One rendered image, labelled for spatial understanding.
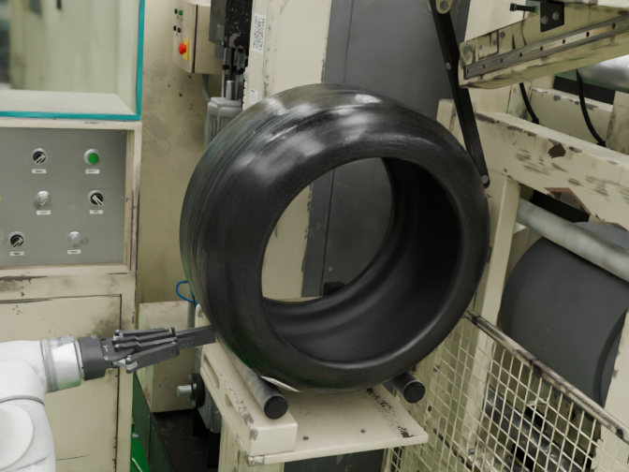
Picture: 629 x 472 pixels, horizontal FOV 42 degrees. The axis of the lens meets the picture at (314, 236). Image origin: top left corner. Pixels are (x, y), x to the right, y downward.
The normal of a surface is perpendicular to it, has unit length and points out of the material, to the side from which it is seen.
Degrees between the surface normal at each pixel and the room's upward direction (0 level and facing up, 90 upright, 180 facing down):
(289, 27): 90
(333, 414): 0
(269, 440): 90
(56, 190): 90
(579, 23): 90
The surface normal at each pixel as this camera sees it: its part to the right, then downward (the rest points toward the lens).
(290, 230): 0.36, 0.32
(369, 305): -0.20, -0.42
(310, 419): 0.10, -0.95
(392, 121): 0.38, -0.48
